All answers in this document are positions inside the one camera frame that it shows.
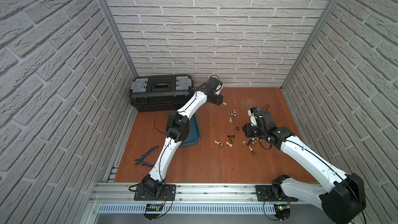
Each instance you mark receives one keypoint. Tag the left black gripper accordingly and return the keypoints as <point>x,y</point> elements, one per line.
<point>217,98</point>

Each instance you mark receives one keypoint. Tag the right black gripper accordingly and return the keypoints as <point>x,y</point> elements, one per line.
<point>247,130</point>

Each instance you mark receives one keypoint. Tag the black chess piece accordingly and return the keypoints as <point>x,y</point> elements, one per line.
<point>230,137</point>

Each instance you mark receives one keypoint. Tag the white gold piece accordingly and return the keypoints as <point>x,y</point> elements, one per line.
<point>218,144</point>

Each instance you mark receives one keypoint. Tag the teal plastic storage bin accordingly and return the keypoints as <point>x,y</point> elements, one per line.
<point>194,134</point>

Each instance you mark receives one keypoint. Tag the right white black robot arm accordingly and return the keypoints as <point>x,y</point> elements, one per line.
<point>340,195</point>

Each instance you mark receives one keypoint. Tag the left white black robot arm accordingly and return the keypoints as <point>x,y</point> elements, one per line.
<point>177,130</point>

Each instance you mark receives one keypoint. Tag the black plastic toolbox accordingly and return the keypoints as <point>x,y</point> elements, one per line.
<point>161,93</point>

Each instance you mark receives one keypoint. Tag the right controller board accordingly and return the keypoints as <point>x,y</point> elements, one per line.
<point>282,212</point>

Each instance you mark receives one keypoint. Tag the controller board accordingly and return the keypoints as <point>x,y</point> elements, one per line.
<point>154,211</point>
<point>282,212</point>

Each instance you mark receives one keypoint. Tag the left controller board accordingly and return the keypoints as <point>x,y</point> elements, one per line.
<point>154,211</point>

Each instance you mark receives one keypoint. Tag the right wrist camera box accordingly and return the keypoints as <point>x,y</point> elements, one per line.
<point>252,117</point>

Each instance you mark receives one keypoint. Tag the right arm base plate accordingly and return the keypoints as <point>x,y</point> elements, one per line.
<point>272,193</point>

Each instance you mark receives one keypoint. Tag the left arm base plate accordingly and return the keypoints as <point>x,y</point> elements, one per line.
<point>166,192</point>

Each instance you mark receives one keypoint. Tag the aluminium frame rail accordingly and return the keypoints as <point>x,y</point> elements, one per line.
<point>184,193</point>

